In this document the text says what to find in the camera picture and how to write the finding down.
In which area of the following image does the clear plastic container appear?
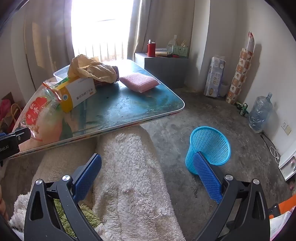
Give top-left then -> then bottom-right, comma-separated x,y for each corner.
53,65 -> 74,82

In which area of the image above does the white cable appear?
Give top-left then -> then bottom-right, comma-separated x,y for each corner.
269,146 -> 281,165

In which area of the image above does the clear plastic bag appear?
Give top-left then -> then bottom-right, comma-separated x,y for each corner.
166,35 -> 179,52

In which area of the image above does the clear snack bag red label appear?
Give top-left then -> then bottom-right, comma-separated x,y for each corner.
14,80 -> 70,143

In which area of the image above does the green fluffy cloth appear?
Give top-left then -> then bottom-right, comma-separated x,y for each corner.
53,198 -> 102,239

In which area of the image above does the pink sponge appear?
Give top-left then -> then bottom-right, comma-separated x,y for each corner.
119,73 -> 160,93

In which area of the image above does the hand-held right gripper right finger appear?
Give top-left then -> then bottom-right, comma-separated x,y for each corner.
185,152 -> 271,241

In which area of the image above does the red thermos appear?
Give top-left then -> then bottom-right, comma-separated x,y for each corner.
147,39 -> 156,57

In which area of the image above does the blue mesh wastebasket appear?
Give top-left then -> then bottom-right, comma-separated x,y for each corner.
185,126 -> 231,175

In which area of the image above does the green toy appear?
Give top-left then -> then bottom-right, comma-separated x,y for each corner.
236,102 -> 249,116

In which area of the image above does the white yellow medicine box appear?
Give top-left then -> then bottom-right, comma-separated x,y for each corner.
55,76 -> 97,113

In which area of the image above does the beige curtain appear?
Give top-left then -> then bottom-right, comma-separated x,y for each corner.
23,0 -> 75,77
127,0 -> 196,61

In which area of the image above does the clear water jug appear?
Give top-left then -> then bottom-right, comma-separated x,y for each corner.
248,93 -> 273,133

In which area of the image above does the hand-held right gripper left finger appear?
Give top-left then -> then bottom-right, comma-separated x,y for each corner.
24,153 -> 109,241

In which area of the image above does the tan crumpled plastic bag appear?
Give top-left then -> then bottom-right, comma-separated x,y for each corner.
68,54 -> 117,84

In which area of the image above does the white crumpled plastic bag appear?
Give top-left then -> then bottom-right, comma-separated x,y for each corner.
269,210 -> 294,241

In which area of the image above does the toilet paper pack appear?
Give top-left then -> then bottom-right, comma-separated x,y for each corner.
204,56 -> 226,98

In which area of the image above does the window grille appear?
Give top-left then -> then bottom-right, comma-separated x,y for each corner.
74,42 -> 127,63

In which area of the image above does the grey cabinet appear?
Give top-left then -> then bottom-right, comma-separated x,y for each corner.
134,53 -> 189,89

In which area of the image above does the wall socket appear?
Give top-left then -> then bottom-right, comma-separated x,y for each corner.
281,120 -> 292,136

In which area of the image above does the patterned rolled mat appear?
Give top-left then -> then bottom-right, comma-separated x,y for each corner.
225,31 -> 255,106

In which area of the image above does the white drawer unit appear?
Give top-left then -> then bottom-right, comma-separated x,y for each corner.
278,148 -> 296,181

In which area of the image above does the green plastic basket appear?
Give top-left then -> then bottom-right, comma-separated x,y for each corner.
172,45 -> 189,59

